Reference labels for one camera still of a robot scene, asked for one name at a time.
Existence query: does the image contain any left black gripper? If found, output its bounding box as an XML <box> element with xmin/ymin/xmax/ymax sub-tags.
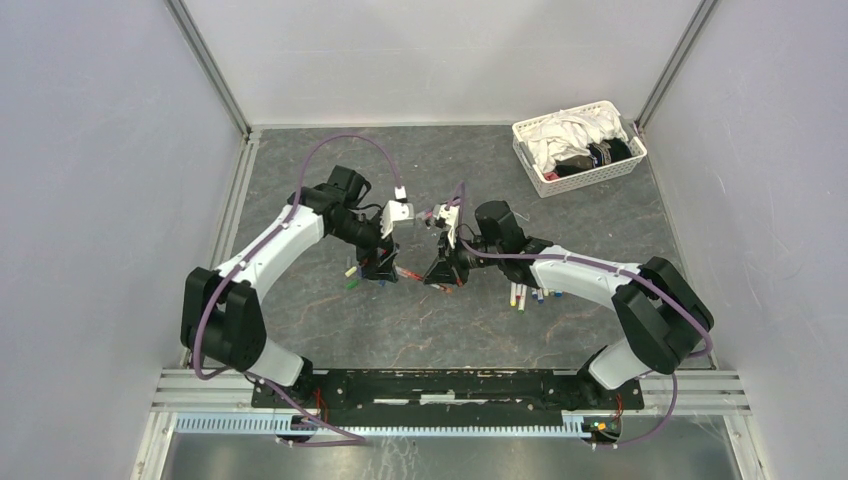
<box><xmin>331</xmin><ymin>210</ymin><xmax>400</xmax><ymax>283</ymax></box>

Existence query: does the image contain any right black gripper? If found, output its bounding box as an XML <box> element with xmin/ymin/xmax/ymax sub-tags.
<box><xmin>424</xmin><ymin>227</ymin><xmax>503</xmax><ymax>287</ymax></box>

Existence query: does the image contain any orange gel pen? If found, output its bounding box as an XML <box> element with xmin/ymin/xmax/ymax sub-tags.
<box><xmin>395</xmin><ymin>266</ymin><xmax>453</xmax><ymax>294</ymax></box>

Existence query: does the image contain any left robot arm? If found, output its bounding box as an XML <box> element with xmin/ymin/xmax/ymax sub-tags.
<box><xmin>180</xmin><ymin>166</ymin><xmax>413</xmax><ymax>408</ymax></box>

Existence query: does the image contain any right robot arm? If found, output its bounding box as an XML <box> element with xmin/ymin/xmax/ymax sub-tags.
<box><xmin>423</xmin><ymin>200</ymin><xmax>714</xmax><ymax>408</ymax></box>

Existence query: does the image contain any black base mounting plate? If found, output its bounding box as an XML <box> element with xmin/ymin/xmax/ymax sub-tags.
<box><xmin>285</xmin><ymin>369</ymin><xmax>645</xmax><ymax>427</ymax></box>

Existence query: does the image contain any white cloth in basket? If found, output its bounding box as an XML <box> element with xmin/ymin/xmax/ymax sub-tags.
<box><xmin>519</xmin><ymin>106</ymin><xmax>629</xmax><ymax>174</ymax></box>

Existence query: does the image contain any white plastic basket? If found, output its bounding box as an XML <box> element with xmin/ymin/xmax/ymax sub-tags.
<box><xmin>511</xmin><ymin>100</ymin><xmax>647</xmax><ymax>198</ymax></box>

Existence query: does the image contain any black cloth in basket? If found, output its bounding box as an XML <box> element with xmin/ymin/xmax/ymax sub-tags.
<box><xmin>553</xmin><ymin>138</ymin><xmax>632</xmax><ymax>178</ymax></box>

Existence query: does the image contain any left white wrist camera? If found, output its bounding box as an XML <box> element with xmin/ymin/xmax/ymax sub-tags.
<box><xmin>380</xmin><ymin>186</ymin><xmax>415</xmax><ymax>239</ymax></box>

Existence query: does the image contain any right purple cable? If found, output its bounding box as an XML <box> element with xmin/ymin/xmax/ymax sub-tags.
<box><xmin>443</xmin><ymin>182</ymin><xmax>715</xmax><ymax>448</ymax></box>

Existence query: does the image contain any white slotted cable duct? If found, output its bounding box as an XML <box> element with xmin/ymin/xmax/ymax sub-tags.
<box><xmin>174</xmin><ymin>413</ymin><xmax>590</xmax><ymax>439</ymax></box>

